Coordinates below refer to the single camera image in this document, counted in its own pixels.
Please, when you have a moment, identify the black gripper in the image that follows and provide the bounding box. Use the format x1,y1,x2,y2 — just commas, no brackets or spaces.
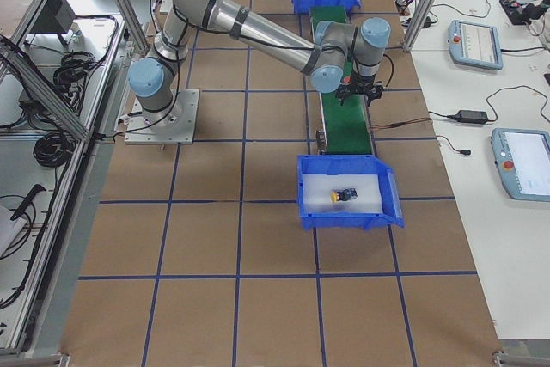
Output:
335,76,385,106

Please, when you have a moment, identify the yellow push button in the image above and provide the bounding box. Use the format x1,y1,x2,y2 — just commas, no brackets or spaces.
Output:
330,188,358,203

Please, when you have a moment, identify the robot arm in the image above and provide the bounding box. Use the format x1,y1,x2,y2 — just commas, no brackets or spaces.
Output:
128,0,391,131

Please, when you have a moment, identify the green conveyor belt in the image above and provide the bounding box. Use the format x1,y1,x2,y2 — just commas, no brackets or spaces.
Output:
309,6,372,155

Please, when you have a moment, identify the blue right storage bin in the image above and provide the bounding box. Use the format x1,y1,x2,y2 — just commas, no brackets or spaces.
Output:
296,155,405,230

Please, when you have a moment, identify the white foam pad right bin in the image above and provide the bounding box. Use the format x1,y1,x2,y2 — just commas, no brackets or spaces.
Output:
302,174,382,213

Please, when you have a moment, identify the black power adapter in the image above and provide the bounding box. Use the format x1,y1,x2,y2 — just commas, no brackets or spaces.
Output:
454,109,489,125

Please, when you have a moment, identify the far teach pendant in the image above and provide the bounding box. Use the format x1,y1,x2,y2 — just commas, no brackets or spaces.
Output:
448,20,504,70

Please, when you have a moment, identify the teach pendant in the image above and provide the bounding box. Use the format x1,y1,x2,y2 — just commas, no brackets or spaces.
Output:
448,20,504,70
491,128,549,202

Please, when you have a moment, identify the near teach pendant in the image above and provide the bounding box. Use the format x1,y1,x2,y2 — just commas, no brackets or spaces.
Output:
491,128,549,202

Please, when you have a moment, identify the black circuit board box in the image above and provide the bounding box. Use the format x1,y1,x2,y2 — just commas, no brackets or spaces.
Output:
499,0,541,25

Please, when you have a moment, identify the brown paper mat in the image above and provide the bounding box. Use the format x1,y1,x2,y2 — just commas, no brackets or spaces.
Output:
60,0,499,366

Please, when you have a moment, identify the red black conveyor cable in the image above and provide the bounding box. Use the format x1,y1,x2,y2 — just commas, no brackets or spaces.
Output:
369,117,432,132

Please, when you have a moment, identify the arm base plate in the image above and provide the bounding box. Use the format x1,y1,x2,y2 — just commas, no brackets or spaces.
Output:
124,89,200,144

